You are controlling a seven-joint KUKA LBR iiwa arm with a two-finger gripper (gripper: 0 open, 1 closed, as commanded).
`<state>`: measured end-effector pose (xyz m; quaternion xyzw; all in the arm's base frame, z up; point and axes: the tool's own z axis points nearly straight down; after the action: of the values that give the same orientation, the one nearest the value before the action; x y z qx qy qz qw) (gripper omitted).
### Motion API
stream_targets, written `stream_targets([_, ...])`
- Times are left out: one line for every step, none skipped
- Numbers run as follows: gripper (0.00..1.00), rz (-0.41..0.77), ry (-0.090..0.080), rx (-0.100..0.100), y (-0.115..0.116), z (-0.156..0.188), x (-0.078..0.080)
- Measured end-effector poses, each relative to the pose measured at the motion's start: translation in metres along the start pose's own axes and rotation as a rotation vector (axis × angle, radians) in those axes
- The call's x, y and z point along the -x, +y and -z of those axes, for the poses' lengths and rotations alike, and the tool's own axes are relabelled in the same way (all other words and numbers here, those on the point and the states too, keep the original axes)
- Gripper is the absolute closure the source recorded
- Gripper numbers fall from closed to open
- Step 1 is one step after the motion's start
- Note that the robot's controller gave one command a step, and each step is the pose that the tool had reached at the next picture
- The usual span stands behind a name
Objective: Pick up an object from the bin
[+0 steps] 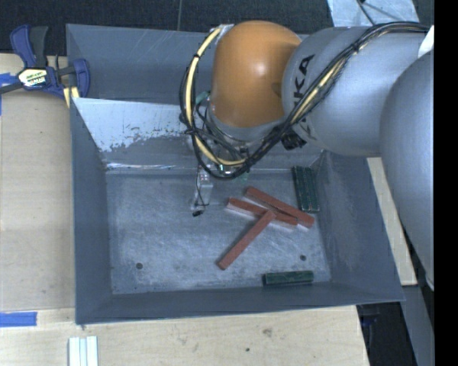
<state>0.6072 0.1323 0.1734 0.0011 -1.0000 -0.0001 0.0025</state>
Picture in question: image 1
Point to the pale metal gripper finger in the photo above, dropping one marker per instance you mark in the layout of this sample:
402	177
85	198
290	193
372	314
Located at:
197	194
208	191

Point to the red-brown flat block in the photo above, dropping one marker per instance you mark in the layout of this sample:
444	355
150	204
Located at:
248	207
248	239
280	206

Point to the grey metal bin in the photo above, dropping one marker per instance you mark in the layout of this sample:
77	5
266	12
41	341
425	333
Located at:
156	242

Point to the dark green flat block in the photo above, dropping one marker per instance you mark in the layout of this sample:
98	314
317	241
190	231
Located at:
289	278
306	189

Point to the black cylinder on white bracket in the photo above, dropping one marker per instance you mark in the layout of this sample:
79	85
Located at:
294	140

